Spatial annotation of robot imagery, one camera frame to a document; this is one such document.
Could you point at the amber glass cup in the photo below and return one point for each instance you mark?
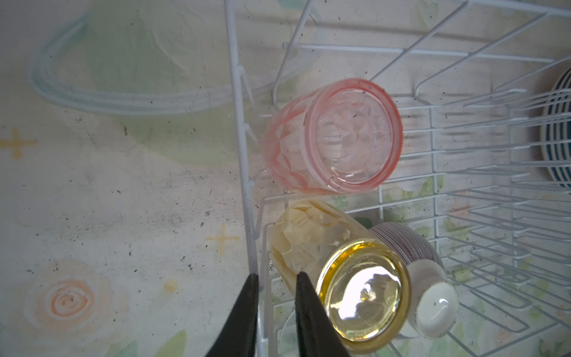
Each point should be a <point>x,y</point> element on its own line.
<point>363,285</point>

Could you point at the ribbed white bowl upside down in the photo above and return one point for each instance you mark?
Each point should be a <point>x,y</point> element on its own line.
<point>435,302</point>

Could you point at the white wire dish rack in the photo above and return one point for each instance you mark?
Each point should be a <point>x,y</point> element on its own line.
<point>470,80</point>

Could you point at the plate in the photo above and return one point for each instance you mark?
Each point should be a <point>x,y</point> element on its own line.
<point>556,134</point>

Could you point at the pink glass cup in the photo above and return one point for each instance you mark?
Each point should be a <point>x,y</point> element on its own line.
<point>343,138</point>

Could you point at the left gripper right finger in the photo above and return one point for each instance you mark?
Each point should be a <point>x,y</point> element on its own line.
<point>315,333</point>

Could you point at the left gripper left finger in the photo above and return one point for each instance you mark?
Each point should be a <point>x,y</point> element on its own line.
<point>239,334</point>

